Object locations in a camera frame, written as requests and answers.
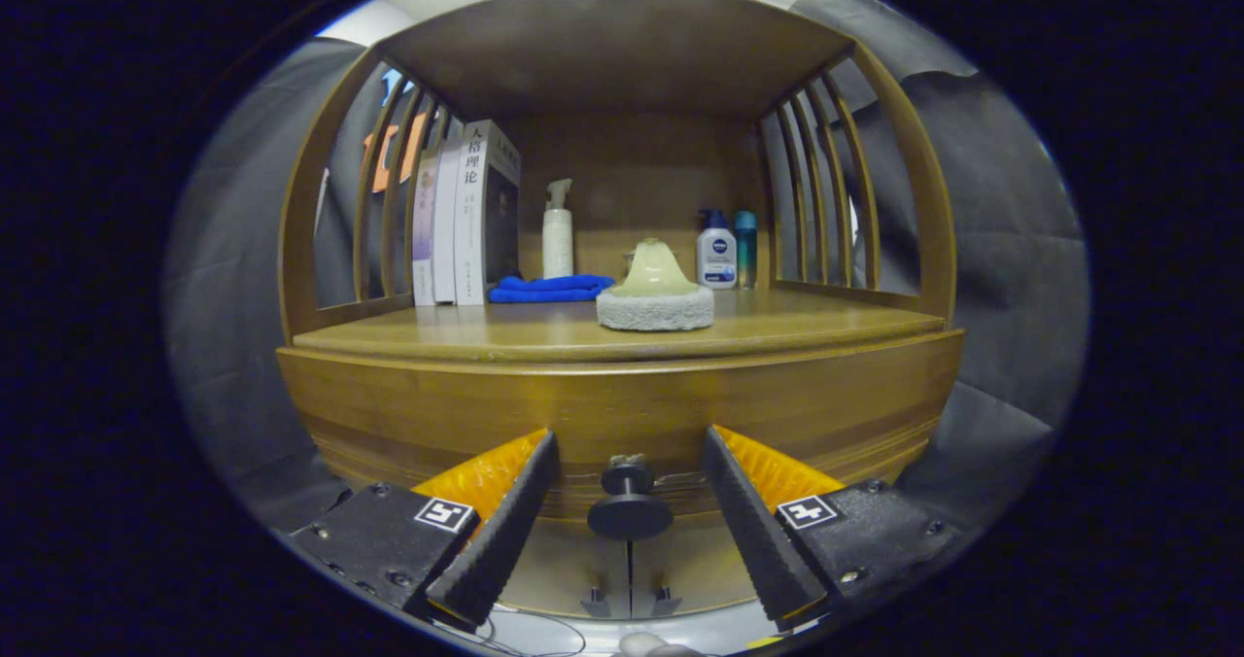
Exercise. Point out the purple and white book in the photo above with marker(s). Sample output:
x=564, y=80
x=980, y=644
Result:
x=425, y=239

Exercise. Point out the wooden cabinet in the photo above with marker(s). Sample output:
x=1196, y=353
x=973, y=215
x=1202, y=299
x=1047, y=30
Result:
x=622, y=45

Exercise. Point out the wooden drawer with black knob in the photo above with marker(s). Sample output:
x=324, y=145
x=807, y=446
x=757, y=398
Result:
x=622, y=404

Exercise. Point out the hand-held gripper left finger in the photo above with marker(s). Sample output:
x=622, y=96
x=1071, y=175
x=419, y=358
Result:
x=505, y=531

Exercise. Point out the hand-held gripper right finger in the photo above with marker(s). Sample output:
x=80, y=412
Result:
x=753, y=531

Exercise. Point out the thick grey and white book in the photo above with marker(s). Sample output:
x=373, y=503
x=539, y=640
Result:
x=474, y=220

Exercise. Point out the white pump bottle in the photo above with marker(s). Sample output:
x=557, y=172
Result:
x=558, y=244

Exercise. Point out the thin white book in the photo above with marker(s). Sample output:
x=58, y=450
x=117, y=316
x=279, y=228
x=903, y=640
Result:
x=447, y=229

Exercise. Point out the teal bottle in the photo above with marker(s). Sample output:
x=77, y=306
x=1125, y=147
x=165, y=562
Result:
x=746, y=249

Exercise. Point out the white lotion bottle blue cap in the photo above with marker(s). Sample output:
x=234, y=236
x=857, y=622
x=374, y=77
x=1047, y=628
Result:
x=716, y=254

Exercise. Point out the blue folded cloth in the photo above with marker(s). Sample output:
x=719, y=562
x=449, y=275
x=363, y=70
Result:
x=549, y=290

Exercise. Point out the wooden countertop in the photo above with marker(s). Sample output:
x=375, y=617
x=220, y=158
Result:
x=797, y=327

